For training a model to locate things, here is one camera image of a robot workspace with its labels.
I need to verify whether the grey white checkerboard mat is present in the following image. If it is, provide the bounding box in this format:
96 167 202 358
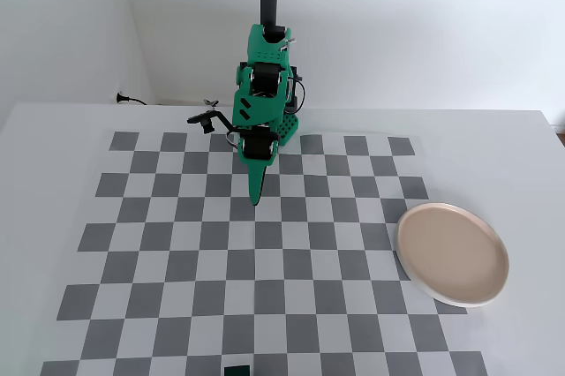
41 130 489 376

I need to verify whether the beige round plate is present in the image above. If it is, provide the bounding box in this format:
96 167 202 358
395 201 511 308

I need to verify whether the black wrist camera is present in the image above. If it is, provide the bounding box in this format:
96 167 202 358
186 109 235 135

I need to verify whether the black wall plug cable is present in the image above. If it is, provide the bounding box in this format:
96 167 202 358
115 92 149 106

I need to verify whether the green gripper with motor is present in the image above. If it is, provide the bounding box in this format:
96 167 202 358
237 125 281 207

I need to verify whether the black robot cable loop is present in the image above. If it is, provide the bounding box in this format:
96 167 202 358
287 77 307 113

